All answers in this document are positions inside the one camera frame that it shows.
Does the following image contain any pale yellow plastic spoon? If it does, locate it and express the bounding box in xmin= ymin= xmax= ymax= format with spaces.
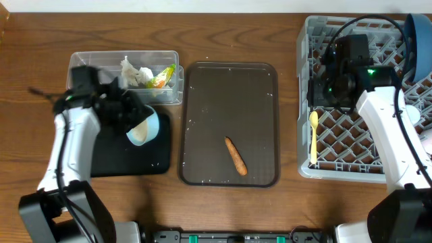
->
xmin=309 ymin=111 xmax=319 ymax=165

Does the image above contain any dark brown serving tray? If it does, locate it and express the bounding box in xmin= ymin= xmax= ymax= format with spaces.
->
xmin=178 ymin=62 xmax=280 ymax=188

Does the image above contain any yellow green snack wrapper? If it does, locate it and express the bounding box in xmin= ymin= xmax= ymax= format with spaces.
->
xmin=145 ymin=64 xmax=176 ymax=88

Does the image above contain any light blue plastic cup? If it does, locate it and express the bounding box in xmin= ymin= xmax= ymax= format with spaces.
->
xmin=406 ymin=105 xmax=421 ymax=125

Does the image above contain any black waste bin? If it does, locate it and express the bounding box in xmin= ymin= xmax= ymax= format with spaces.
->
xmin=91 ymin=113 xmax=171 ymax=178

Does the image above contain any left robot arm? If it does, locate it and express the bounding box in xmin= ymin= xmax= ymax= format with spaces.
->
xmin=18 ymin=78 xmax=159 ymax=242

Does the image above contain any clear plastic waste bin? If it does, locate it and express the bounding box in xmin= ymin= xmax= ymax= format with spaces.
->
xmin=69 ymin=51 xmax=184 ymax=105

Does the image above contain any light blue rice bowl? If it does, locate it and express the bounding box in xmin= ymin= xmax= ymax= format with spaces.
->
xmin=126 ymin=105 xmax=160 ymax=146

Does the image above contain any dark blue plate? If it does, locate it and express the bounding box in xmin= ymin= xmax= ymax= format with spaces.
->
xmin=404 ymin=13 xmax=431 ymax=83

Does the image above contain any pink plastic cup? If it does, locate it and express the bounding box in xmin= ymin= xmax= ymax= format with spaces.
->
xmin=420 ymin=129 xmax=432 ymax=155

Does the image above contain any orange carrot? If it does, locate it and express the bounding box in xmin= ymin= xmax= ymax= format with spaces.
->
xmin=225 ymin=137 xmax=248 ymax=176

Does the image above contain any grey dishwasher rack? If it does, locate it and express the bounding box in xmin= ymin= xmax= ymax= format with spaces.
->
xmin=296 ymin=15 xmax=432 ymax=184

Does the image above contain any white tissue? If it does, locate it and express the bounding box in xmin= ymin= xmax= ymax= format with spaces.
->
xmin=121 ymin=56 xmax=154 ymax=87

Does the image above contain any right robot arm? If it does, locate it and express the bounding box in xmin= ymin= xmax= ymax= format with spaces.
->
xmin=307 ymin=66 xmax=431 ymax=242

